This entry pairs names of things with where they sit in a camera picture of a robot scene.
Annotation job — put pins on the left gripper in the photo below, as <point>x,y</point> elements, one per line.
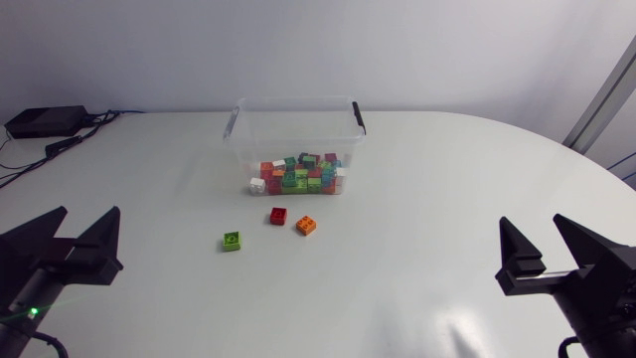
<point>37,296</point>

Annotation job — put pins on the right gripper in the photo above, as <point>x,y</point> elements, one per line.
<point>603,308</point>

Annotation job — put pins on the lime green toy brick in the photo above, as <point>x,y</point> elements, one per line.
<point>231,241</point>
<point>301,181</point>
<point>314,184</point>

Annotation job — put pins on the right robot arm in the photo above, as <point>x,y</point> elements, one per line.
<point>611,349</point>

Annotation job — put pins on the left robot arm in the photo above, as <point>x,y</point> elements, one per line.
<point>12,340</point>

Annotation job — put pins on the pile of toy bricks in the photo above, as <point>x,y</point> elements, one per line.
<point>327,178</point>

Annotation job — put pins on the clear plastic container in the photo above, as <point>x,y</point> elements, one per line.
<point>298,129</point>

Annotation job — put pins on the black power brick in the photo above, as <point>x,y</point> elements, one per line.
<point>45,122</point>

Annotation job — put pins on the white toy brick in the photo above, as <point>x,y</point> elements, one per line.
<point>279,164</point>
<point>257,185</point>

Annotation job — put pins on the orange toy brick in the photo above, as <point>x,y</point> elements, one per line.
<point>306,225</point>
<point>278,173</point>

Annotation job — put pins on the dark red toy brick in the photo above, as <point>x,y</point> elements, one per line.
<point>330,157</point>

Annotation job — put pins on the dark green toy brick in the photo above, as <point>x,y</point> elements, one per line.
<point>309,161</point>

